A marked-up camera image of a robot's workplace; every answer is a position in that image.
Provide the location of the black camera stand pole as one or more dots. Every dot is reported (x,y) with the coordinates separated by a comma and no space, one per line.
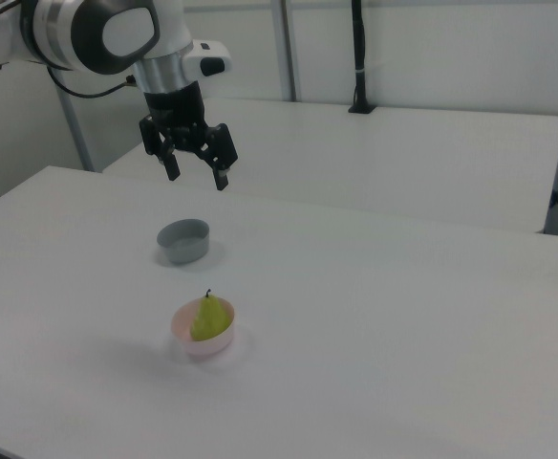
(359,57)

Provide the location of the grey bowl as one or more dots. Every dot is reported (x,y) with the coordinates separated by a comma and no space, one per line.
(186,251)

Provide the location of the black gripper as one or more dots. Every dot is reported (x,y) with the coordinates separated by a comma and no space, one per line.
(176,112)

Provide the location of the white side table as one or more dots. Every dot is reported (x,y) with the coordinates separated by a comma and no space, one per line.
(379,158)

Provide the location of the pink bowl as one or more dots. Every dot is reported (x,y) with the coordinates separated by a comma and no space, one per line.
(207,348)

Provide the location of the green pear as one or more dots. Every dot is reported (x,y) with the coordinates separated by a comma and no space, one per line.
(207,320)

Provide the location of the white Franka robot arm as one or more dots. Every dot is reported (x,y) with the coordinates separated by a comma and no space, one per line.
(116,28)

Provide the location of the grey aluminium partition post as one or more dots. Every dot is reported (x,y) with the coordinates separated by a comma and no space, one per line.
(286,48)
(76,129)

